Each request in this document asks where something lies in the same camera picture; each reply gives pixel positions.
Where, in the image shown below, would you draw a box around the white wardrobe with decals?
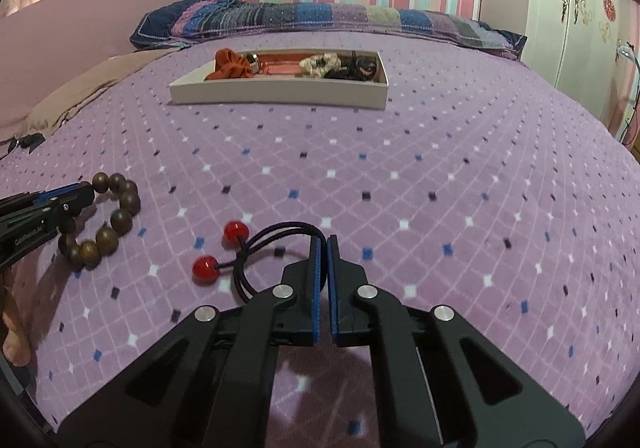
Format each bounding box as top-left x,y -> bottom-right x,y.
523,0 -> 623,120

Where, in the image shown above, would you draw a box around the desk lamp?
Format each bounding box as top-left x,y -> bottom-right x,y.
616,42 -> 639,144

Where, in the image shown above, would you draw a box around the small black object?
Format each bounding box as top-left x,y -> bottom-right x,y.
8,133 -> 46,153

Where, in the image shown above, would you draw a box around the black hair tie red beads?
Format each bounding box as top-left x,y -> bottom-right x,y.
192,220 -> 329,304

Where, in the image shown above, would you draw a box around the striped patchwork pillow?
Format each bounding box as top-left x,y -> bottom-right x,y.
129,0 -> 527,60

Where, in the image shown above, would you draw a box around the cream fabric scrunchie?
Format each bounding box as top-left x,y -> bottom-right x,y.
298,52 -> 342,78

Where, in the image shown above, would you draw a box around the white shallow jewelry box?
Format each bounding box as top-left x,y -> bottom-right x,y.
169,48 -> 388,110

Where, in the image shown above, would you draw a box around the pink padded headboard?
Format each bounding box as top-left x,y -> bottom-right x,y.
1,0 -> 178,142

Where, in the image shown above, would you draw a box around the black cord necklace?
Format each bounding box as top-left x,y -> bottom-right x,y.
344,50 -> 381,82

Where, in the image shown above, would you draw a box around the orange fabric scrunchie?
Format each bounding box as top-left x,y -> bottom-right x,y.
205,48 -> 254,81

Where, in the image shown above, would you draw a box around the black fabric scrunchie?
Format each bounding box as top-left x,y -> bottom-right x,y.
324,67 -> 370,82

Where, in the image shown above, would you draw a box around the person's left hand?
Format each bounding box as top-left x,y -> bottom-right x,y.
1,268 -> 32,368

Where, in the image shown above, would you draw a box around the purple diamond pattern bedspread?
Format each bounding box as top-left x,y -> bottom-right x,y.
1,32 -> 639,433

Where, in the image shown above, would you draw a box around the brown wooden bead bracelet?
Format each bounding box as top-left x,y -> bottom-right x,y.
57,172 -> 142,272

